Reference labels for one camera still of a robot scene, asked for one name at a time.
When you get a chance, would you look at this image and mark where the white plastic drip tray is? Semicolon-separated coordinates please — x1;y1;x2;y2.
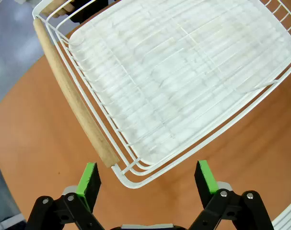
68;0;291;166

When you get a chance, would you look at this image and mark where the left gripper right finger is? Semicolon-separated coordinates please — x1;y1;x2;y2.
188;160;275;230

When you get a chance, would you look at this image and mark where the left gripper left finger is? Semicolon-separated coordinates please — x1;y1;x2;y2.
25;162;105;230

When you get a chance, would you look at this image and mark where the white wire dish rack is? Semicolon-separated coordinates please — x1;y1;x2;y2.
32;0;291;189

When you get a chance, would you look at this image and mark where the person's right hand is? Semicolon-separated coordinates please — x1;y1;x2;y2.
43;0;76;18

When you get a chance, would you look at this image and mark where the white ribbed panel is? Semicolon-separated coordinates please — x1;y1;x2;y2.
271;196;291;230

